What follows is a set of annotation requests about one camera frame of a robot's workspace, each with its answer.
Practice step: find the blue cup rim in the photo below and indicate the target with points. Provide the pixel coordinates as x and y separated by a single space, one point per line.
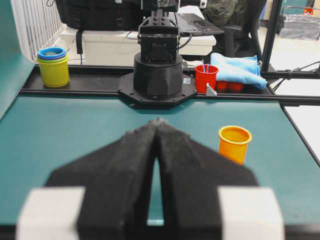
51 53

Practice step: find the yellow-green stacked cup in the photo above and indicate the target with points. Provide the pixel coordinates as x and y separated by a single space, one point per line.
54 73

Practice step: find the red cup with straws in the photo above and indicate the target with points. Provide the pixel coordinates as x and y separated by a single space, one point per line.
205 78

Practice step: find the black office chair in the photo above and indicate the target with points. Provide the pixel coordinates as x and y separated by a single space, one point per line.
239 20

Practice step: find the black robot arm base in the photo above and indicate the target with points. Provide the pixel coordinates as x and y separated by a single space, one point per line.
157 78

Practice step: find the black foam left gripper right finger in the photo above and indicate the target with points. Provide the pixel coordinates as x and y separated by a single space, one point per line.
208 197

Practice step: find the red cup tray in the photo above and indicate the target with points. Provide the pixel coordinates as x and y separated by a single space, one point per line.
229 87

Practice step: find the white storage box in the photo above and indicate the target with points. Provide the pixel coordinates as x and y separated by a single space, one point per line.
113 48

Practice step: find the orange plastic cup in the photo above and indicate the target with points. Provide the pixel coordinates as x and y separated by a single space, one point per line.
234 142

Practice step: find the black aluminium frame post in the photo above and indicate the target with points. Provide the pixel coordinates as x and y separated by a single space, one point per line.
268 47

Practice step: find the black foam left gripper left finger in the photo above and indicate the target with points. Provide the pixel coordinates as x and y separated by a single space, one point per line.
96 197

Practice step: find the white slatted rack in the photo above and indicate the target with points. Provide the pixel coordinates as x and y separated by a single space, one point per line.
38 25

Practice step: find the black laptop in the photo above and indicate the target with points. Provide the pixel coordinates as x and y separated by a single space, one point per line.
190 23

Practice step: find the black backpack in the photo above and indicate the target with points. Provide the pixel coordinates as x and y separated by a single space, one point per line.
100 15

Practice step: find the light blue cloth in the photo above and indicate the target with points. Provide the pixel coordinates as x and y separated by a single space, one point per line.
244 70

